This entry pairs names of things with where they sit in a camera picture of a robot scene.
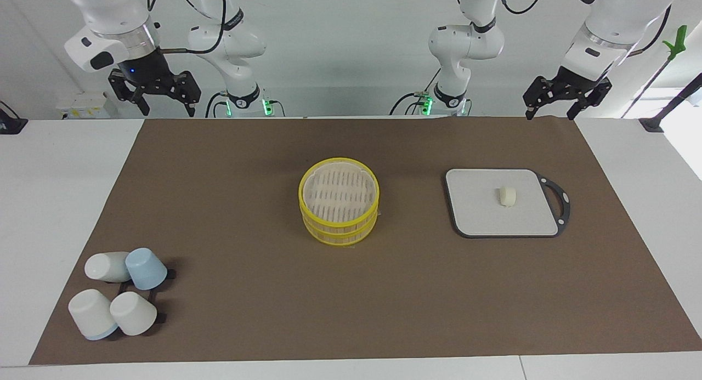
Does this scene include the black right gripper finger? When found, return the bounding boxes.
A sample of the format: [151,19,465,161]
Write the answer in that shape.
[174,70,201,117]
[108,70,150,116]

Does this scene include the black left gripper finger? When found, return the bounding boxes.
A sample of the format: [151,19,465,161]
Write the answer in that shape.
[523,77,556,121]
[568,78,612,121]

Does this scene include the yellow rimmed steamer basket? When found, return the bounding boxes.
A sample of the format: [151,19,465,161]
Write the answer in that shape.
[298,157,380,247]

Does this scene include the white power strip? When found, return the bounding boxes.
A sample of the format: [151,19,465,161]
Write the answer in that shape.
[55,92,119,119]

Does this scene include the green clamp on rod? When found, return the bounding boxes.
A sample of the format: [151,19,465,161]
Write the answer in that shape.
[621,25,688,119]

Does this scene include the grey cutting board black rim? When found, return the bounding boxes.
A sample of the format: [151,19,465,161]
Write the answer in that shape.
[445,168,571,239]

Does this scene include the white plastic cup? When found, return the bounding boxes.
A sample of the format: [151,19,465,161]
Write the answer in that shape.
[84,252,132,283]
[110,291,158,337]
[68,289,119,341]

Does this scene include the light blue plastic cup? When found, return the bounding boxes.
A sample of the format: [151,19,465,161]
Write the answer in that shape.
[126,248,168,291]

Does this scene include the black cup rack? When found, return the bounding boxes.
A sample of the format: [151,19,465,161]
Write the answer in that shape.
[112,268,177,338]

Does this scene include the brown table mat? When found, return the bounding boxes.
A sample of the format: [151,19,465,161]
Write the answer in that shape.
[29,117,702,365]

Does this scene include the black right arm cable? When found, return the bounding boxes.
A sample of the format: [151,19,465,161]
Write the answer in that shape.
[147,0,229,55]

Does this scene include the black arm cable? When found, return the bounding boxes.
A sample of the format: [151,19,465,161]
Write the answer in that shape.
[625,4,673,58]
[147,0,229,55]

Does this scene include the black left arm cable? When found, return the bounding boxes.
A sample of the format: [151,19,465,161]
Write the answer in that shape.
[625,4,673,58]

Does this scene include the black table clamp mount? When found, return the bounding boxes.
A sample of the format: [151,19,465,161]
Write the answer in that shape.
[0,101,29,135]

